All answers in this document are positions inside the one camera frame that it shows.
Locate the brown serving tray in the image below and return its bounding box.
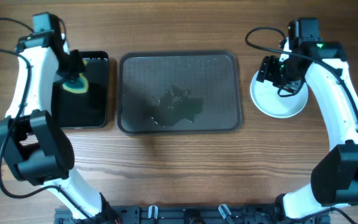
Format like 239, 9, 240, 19
116, 50, 242, 135

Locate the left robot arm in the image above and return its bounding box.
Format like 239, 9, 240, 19
0, 34, 105, 222

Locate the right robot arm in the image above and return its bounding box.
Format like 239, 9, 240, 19
250, 41, 358, 222

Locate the black mounting rail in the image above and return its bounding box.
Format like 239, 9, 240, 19
54, 203, 331, 224

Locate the white plate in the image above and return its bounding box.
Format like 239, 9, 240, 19
250, 72, 308, 118

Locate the black water basin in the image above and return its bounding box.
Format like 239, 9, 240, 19
52, 51, 109, 129

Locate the green yellow sponge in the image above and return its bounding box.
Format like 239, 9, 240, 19
62, 72, 89, 94

